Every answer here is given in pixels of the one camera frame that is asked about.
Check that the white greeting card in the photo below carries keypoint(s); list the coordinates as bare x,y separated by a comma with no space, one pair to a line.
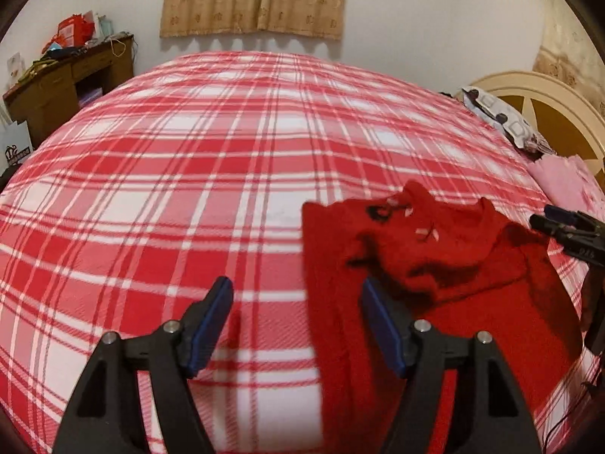
15,71

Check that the red bag on desk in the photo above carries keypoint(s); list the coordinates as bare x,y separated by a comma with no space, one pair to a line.
73,30

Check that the white paper bag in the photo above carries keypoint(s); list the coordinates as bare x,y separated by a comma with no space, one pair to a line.
14,146

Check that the cream wooden headboard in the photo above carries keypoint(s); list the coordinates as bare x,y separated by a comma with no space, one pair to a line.
557,99

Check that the pink floral quilt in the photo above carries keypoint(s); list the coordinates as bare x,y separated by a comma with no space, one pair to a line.
567,179

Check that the brown wooden desk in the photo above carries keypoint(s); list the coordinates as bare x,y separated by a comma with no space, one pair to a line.
52,90

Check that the dark cloth pile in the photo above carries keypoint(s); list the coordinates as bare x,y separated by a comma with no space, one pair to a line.
52,59

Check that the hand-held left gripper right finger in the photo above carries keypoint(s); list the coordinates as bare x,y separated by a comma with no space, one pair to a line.
385,326

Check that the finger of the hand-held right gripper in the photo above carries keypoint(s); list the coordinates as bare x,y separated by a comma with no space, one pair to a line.
550,227
560,213

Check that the pale blue box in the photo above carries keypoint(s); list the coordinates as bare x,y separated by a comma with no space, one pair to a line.
103,26

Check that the red embroidered sweater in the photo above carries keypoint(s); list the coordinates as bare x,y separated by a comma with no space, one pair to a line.
472,321

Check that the beige floral curtain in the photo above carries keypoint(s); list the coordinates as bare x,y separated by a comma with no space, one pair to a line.
567,56

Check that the grey patterned pillow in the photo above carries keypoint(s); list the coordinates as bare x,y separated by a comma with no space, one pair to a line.
496,113

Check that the red plaid bed sheet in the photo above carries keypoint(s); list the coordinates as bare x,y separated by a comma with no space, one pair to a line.
189,175

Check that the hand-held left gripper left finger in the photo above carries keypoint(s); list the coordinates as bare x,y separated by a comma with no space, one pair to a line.
210,326

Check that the beige window curtain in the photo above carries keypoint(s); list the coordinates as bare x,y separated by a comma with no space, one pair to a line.
255,0

